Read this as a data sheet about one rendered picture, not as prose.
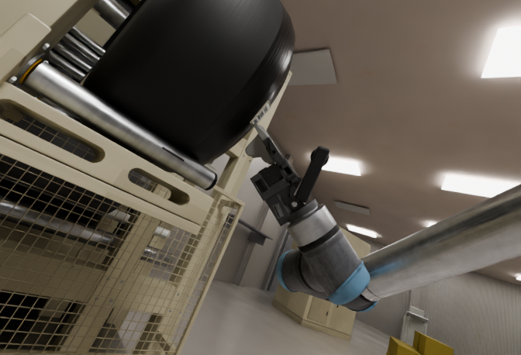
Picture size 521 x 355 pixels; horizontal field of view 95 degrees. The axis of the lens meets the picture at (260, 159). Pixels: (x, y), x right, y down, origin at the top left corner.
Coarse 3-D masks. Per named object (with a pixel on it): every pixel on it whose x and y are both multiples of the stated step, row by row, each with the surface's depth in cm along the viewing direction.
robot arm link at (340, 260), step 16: (336, 224) 46; (320, 240) 43; (336, 240) 43; (304, 256) 45; (320, 256) 43; (336, 256) 42; (352, 256) 43; (304, 272) 47; (320, 272) 43; (336, 272) 42; (352, 272) 42; (320, 288) 46; (336, 288) 42; (352, 288) 41; (336, 304) 43
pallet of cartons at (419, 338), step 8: (392, 336) 481; (416, 336) 447; (424, 336) 398; (392, 344) 430; (400, 344) 402; (408, 344) 462; (416, 344) 434; (424, 344) 388; (432, 344) 381; (440, 344) 378; (392, 352) 417; (400, 352) 387; (408, 352) 385; (416, 352) 393; (424, 352) 380; (432, 352) 377; (440, 352) 374; (448, 352) 371
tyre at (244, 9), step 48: (192, 0) 37; (240, 0) 42; (144, 48) 37; (192, 48) 38; (240, 48) 43; (288, 48) 51; (144, 96) 40; (192, 96) 42; (240, 96) 45; (192, 144) 48
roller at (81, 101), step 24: (48, 72) 33; (48, 96) 34; (72, 96) 35; (96, 96) 38; (96, 120) 38; (120, 120) 39; (144, 144) 42; (168, 144) 45; (168, 168) 47; (192, 168) 48
